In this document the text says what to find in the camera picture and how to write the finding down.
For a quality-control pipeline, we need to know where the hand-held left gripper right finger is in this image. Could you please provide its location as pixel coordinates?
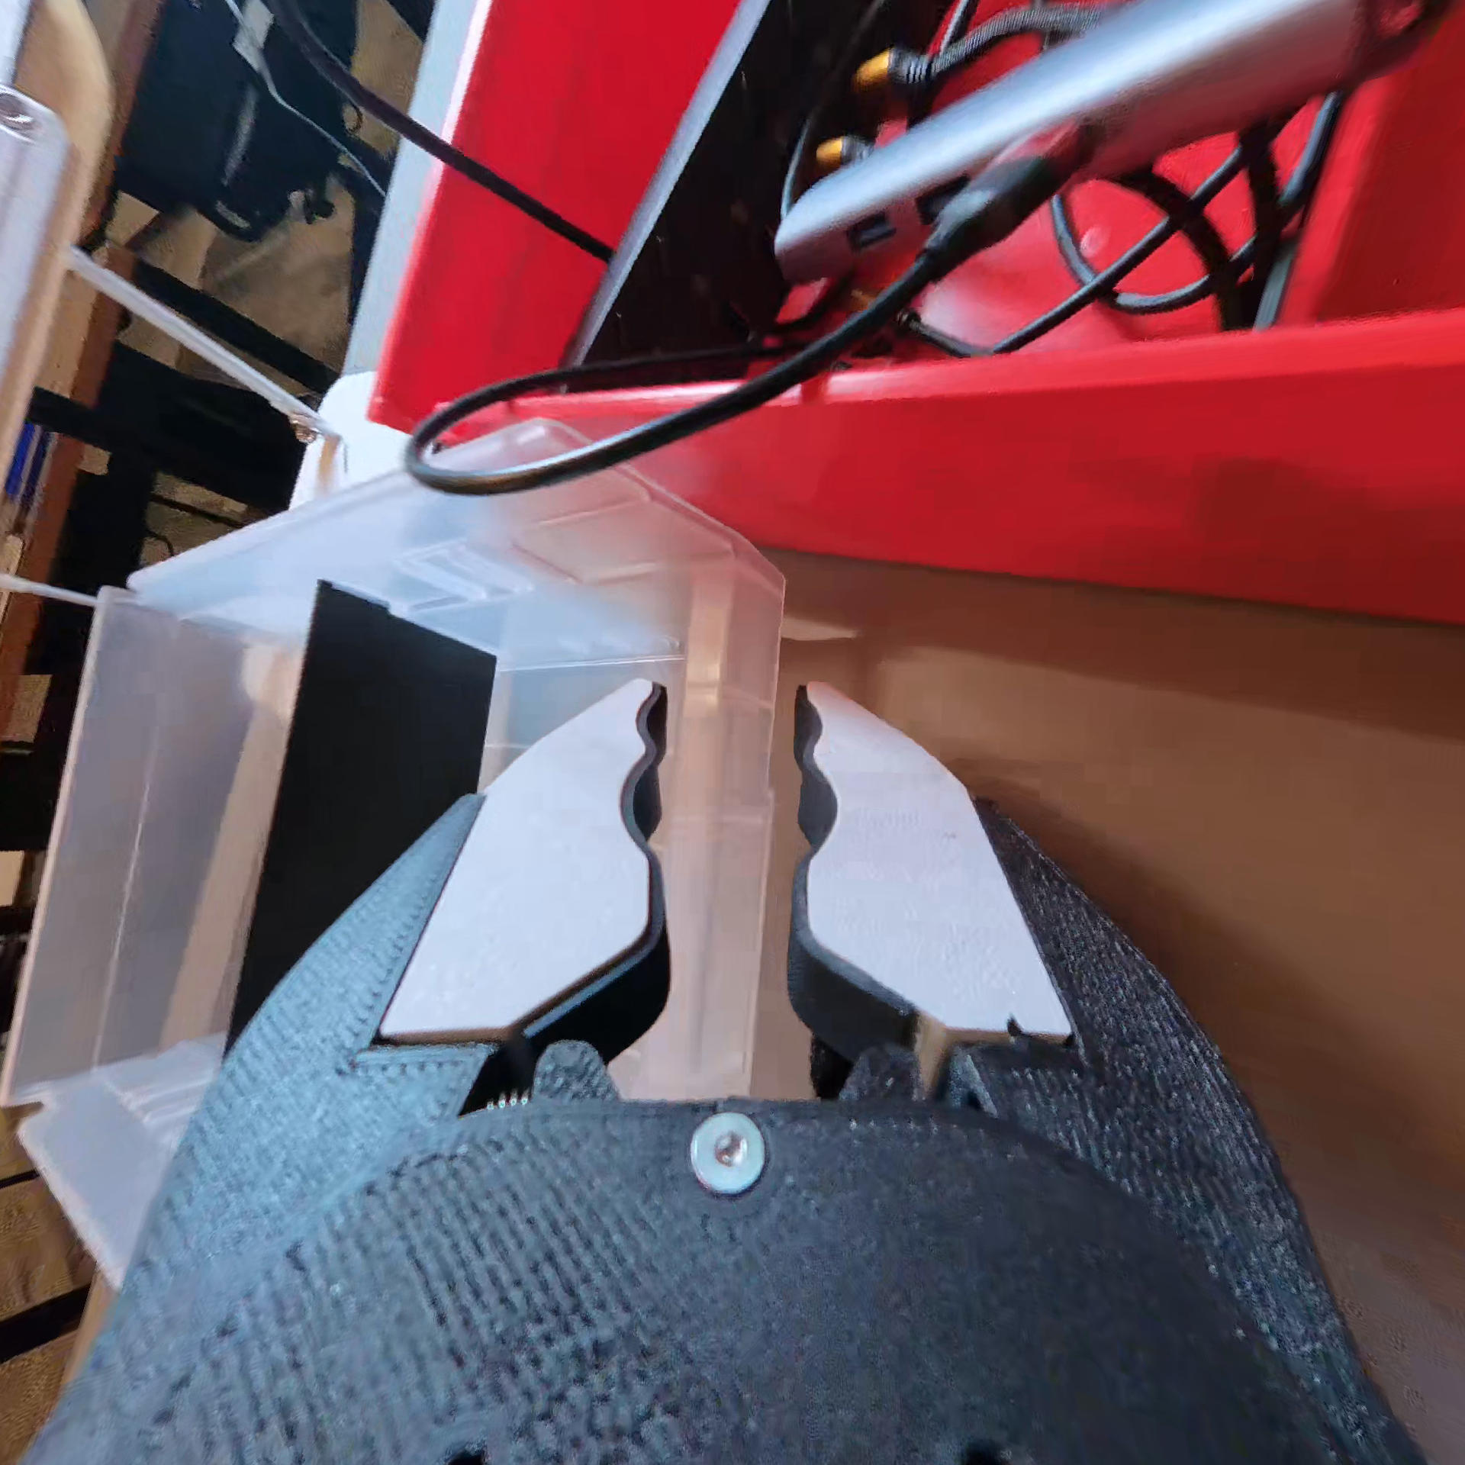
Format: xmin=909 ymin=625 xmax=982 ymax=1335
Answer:
xmin=786 ymin=682 xmax=1074 ymax=1099

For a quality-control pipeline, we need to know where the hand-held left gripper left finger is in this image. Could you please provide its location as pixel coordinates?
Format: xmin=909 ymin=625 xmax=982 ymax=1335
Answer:
xmin=375 ymin=681 xmax=671 ymax=1115

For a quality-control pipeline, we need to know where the clear plastic bin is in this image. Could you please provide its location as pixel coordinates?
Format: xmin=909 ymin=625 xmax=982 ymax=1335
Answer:
xmin=0 ymin=417 xmax=788 ymax=1289

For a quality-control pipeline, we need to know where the red plastic bin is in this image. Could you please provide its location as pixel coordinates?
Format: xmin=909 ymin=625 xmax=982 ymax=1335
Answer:
xmin=368 ymin=0 xmax=1465 ymax=625

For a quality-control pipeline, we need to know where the black usb cable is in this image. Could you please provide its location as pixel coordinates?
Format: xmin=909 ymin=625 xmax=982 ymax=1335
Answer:
xmin=403 ymin=154 xmax=1071 ymax=496

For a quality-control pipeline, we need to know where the silver usb hub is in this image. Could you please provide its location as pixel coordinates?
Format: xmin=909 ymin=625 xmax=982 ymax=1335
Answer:
xmin=774 ymin=0 xmax=1426 ymax=285

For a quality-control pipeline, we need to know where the black panel in clear bin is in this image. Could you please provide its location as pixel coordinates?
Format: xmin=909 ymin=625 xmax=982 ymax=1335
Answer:
xmin=227 ymin=580 xmax=499 ymax=1049

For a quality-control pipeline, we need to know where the black divider panel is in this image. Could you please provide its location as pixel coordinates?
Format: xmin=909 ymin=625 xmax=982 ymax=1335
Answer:
xmin=563 ymin=0 xmax=825 ymax=370

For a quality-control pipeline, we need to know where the dark background object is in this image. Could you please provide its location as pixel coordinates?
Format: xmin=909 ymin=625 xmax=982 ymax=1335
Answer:
xmin=115 ymin=0 xmax=396 ymax=243

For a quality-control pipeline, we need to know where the thick black cable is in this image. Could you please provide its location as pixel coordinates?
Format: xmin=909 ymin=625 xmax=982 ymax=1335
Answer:
xmin=268 ymin=0 xmax=619 ymax=264

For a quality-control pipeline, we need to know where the black coiled cable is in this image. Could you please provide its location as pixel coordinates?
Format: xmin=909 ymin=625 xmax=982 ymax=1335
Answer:
xmin=893 ymin=98 xmax=1346 ymax=360

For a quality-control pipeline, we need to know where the black cable with metal plugs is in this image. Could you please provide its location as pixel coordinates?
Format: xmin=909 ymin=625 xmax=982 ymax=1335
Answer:
xmin=814 ymin=0 xmax=1100 ymax=173

